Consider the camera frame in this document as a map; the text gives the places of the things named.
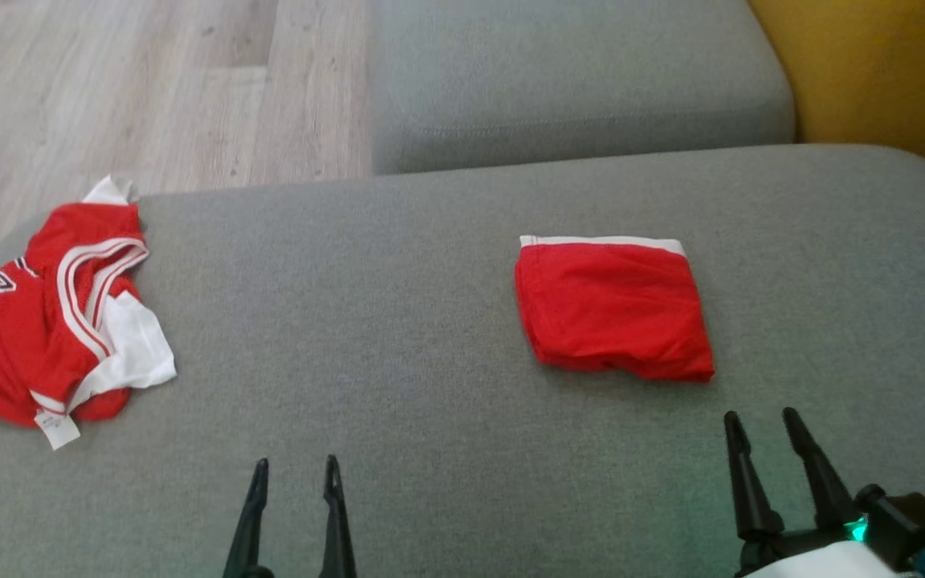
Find large grey sofa seat cushion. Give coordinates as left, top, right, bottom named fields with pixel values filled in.
left=0, top=143, right=925, bottom=578

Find red white basketball jersey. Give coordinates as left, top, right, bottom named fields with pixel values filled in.
left=0, top=175, right=178, bottom=451

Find mustard yellow panel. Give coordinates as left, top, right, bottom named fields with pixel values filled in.
left=747, top=0, right=925, bottom=200

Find red shorts with white stripes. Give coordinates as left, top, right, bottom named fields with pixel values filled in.
left=514, top=234, right=716, bottom=384

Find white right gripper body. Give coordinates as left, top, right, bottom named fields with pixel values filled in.
left=734, top=514, right=913, bottom=578

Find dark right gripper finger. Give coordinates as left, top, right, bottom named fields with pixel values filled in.
left=723, top=410, right=786, bottom=541
left=781, top=406, right=862, bottom=531

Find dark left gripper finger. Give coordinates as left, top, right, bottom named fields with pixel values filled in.
left=319, top=454, right=358, bottom=578
left=222, top=458, right=271, bottom=578

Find small grey sofa cushion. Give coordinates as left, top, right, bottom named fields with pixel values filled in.
left=370, top=0, right=797, bottom=176

